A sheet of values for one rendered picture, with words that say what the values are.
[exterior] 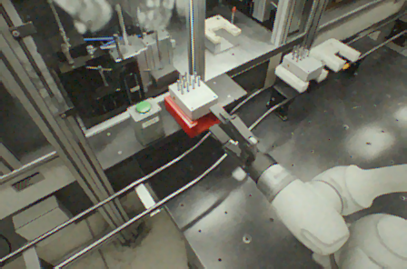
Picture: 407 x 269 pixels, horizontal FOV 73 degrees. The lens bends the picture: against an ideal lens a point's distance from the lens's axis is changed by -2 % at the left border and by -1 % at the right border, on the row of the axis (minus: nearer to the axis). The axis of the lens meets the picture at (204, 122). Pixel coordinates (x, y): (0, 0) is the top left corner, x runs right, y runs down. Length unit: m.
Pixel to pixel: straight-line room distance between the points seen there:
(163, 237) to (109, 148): 0.91
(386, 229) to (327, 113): 0.68
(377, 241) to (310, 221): 0.20
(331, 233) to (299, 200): 0.08
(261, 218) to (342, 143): 0.49
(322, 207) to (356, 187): 0.12
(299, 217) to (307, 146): 0.59
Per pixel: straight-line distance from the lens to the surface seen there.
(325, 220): 0.64
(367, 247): 0.79
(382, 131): 1.39
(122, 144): 0.87
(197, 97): 0.82
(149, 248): 1.68
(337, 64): 1.28
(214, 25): 1.21
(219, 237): 0.96
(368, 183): 0.73
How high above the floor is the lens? 1.59
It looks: 50 degrees down
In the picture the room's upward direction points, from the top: straight up
